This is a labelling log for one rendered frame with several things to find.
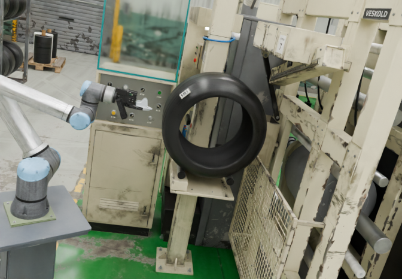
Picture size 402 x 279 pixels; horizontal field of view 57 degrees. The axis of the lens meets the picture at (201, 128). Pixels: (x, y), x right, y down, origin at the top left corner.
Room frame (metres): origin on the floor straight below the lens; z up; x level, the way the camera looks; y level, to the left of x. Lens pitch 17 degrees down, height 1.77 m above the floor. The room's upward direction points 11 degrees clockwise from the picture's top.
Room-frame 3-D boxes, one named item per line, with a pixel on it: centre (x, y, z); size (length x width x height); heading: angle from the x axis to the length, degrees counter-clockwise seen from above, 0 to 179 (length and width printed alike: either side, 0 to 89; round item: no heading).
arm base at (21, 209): (1.70, 0.80, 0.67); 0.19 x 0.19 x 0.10
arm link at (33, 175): (1.70, 0.80, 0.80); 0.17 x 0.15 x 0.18; 8
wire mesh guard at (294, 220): (1.89, -0.42, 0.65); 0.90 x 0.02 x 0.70; 9
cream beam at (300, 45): (1.99, -0.37, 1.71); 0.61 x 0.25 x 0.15; 9
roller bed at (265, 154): (2.34, -0.40, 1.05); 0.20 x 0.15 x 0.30; 9
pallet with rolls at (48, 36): (8.02, 3.69, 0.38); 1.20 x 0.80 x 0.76; 17
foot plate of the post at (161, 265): (2.32, 0.00, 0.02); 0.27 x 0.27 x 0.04; 9
